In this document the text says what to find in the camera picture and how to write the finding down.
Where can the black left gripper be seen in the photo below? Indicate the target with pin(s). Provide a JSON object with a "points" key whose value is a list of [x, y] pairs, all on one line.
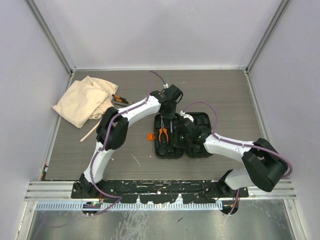
{"points": [[170, 116]]}

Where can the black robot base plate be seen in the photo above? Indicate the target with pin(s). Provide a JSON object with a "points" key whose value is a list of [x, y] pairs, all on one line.
{"points": [[156, 191]]}

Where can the black handle claw hammer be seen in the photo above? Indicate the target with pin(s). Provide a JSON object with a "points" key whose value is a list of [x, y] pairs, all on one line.
{"points": [[171, 126]]}

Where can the black plastic tool case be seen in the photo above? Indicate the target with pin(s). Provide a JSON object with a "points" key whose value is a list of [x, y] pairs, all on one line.
{"points": [[169, 151]]}

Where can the beige cloth drawstring bag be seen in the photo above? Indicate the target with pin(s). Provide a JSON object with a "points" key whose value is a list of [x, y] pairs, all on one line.
{"points": [[86, 99]]}

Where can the white slotted cable duct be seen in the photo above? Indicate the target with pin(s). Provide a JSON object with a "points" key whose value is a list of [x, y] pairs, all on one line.
{"points": [[93, 206]]}

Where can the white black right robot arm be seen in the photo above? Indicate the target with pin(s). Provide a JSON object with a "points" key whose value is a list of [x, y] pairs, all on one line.
{"points": [[263, 167]]}

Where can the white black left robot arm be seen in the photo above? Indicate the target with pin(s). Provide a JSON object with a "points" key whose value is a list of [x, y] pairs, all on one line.
{"points": [[113, 128]]}

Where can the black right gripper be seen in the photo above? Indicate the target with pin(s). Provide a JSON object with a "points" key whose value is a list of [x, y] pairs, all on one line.
{"points": [[177, 133]]}

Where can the orange black needle nose pliers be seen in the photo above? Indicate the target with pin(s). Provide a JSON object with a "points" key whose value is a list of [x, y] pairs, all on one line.
{"points": [[163, 136]]}

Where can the small orange black precision screwdriver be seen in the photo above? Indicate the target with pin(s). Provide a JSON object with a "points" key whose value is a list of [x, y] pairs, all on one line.
{"points": [[116, 96]]}

